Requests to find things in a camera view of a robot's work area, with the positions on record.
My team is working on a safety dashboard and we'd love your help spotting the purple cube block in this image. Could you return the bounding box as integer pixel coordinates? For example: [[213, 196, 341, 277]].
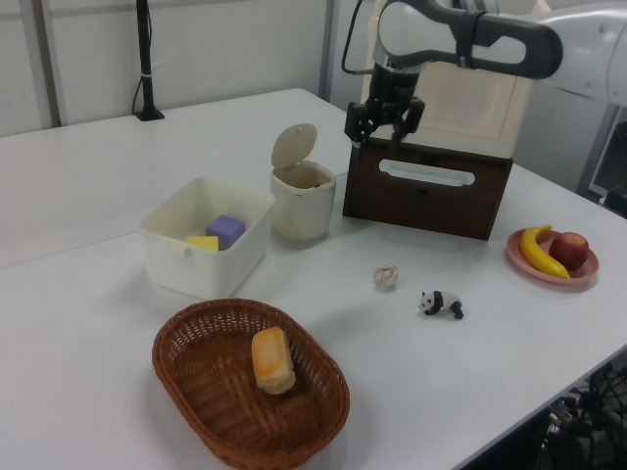
[[205, 213, 246, 251]]

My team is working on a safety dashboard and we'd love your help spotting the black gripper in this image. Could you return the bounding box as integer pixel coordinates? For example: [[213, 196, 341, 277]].
[[344, 65, 427, 154]]

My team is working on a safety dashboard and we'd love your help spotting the cream storage box with handles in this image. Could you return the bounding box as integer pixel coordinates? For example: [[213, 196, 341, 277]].
[[362, 0, 553, 159]]

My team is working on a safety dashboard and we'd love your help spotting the brown wicker basket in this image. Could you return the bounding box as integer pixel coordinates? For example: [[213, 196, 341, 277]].
[[151, 298, 352, 466]]

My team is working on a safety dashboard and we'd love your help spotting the white square plastic bin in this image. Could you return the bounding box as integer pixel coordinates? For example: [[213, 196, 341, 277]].
[[139, 175, 276, 301]]

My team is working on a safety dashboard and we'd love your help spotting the crumpled paper ball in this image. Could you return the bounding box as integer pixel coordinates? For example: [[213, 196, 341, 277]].
[[371, 263, 399, 292]]

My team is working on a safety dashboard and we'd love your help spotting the panda toy figure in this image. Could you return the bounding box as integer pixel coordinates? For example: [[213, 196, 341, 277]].
[[417, 289, 465, 322]]

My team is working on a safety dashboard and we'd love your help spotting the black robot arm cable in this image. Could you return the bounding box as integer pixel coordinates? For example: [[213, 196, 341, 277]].
[[341, 0, 378, 77]]

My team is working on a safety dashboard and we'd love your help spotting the small cream lidded trash can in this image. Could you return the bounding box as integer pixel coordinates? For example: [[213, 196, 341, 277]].
[[269, 121, 338, 241]]

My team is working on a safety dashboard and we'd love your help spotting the toy bread slice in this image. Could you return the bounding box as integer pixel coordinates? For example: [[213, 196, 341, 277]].
[[251, 326, 298, 396]]

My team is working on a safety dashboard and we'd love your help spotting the dark wooden drawer box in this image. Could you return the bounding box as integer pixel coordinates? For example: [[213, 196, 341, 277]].
[[341, 136, 514, 242]]

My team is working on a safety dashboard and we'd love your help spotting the yellow block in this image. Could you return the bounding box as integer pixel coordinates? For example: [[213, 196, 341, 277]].
[[186, 235, 221, 253]]

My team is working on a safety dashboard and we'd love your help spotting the white drawer handle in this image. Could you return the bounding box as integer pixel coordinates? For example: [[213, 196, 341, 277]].
[[378, 158, 475, 188]]

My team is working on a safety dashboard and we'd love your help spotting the yellow toy banana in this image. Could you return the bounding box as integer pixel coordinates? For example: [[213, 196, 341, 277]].
[[519, 224, 572, 280]]

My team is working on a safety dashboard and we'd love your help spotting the pink plate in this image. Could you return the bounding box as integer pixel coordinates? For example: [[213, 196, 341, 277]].
[[506, 227, 601, 293]]

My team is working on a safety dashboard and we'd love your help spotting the black pole stand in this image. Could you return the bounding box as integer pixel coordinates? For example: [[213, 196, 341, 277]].
[[131, 0, 166, 122]]

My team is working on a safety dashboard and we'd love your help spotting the red toy apple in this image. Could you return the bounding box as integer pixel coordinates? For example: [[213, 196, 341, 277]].
[[548, 231, 590, 270]]

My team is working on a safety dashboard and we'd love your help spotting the black cables bundle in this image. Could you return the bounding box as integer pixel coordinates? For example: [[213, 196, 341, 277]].
[[538, 361, 627, 470]]

